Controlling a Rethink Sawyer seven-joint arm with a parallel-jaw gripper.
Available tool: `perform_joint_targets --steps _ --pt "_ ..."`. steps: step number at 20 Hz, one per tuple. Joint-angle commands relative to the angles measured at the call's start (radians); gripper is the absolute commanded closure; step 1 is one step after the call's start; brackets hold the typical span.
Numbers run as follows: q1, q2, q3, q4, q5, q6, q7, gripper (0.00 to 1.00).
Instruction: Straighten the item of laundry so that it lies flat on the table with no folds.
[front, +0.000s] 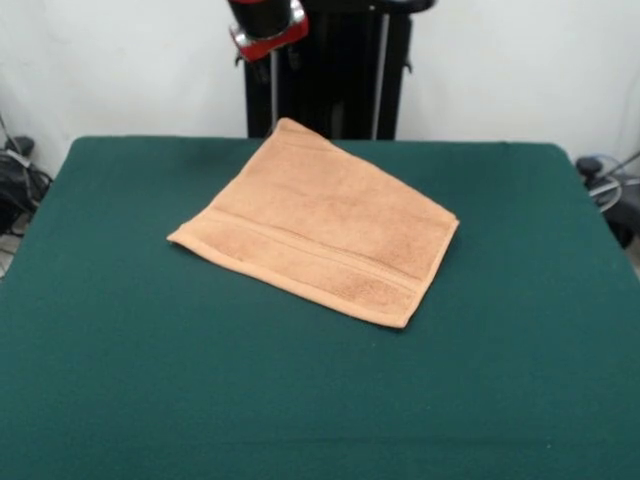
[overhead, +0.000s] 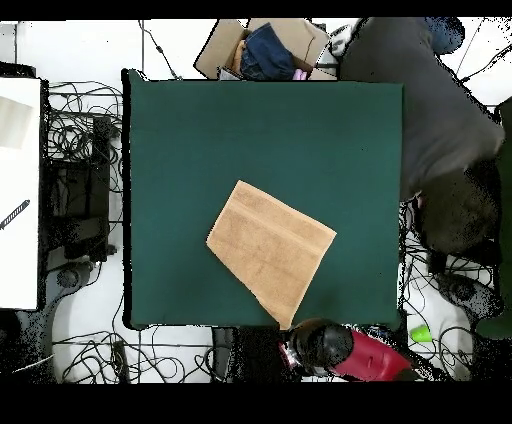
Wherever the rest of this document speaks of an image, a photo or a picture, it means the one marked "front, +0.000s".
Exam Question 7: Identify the tan terry towel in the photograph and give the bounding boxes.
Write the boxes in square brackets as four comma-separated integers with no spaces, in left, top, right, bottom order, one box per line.
[165,117,460,332]

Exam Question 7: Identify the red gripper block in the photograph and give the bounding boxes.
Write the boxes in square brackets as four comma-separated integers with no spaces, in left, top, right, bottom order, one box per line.
[228,1,310,85]

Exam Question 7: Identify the dark green table cloth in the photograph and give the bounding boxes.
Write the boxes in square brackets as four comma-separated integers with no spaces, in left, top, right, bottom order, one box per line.
[0,135,640,480]

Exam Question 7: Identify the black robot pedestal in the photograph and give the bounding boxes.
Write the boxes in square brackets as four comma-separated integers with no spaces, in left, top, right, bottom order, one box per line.
[233,0,436,141]

